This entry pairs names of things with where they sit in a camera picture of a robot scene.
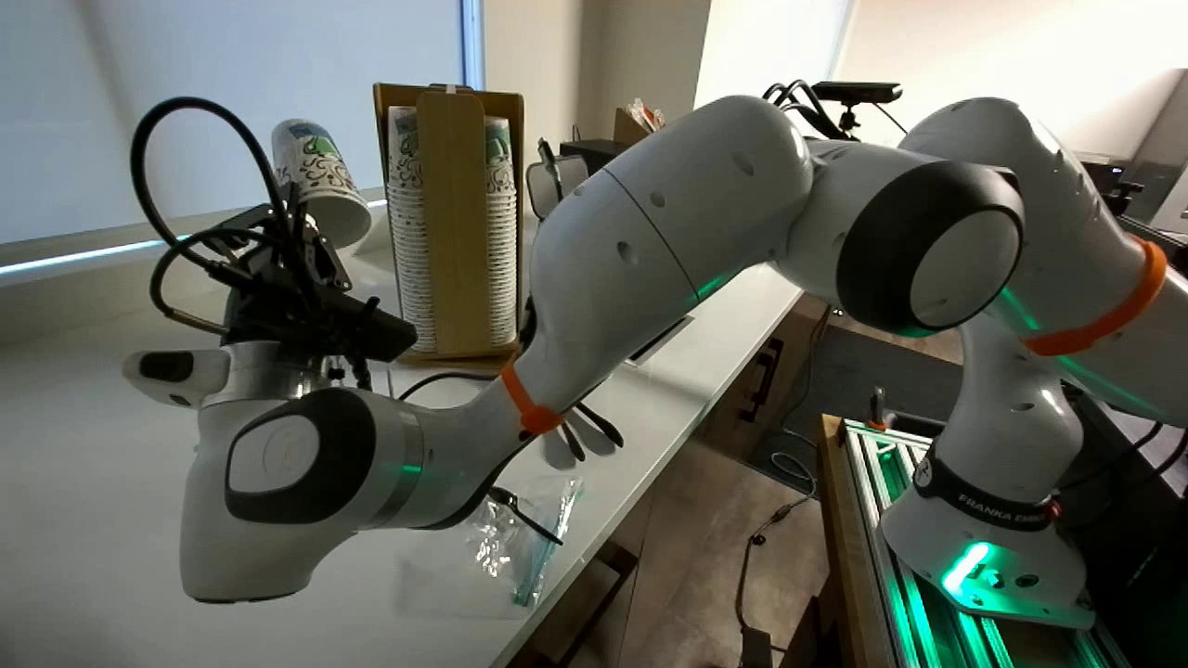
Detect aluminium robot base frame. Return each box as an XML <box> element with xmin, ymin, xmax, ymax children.
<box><xmin>812</xmin><ymin>414</ymin><xmax>1133</xmax><ymax>668</ymax></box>

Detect thin black utensil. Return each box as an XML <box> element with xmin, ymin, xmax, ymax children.
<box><xmin>488</xmin><ymin>488</ymin><xmax>568</xmax><ymax>548</ymax></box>

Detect window with white blinds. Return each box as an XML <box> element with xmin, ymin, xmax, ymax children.
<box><xmin>0</xmin><ymin>0</ymin><xmax>490</xmax><ymax>287</ymax></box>

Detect black camera on stand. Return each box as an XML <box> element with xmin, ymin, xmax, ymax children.
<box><xmin>758</xmin><ymin>76</ymin><xmax>911</xmax><ymax>142</ymax></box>

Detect black tongs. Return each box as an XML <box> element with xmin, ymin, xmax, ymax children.
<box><xmin>543</xmin><ymin>396</ymin><xmax>630</xmax><ymax>468</ymax></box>

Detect wooden cup dispenser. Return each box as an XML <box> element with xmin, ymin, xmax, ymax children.
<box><xmin>373</xmin><ymin>80</ymin><xmax>530</xmax><ymax>368</ymax></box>

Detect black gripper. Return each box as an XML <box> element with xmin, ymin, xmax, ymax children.
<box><xmin>222</xmin><ymin>202</ymin><xmax>365</xmax><ymax>365</ymax></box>

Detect printed paper cup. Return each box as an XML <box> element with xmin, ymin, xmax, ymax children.
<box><xmin>269</xmin><ymin>114</ymin><xmax>378</xmax><ymax>252</ymax></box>

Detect clear plastic bag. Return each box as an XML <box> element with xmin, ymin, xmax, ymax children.
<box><xmin>468</xmin><ymin>476</ymin><xmax>586</xmax><ymax>612</ymax></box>

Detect stack of printed paper cups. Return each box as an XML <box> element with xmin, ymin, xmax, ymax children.
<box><xmin>480</xmin><ymin>114</ymin><xmax>522</xmax><ymax>354</ymax></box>
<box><xmin>384</xmin><ymin>106</ymin><xmax>431</xmax><ymax>354</ymax></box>

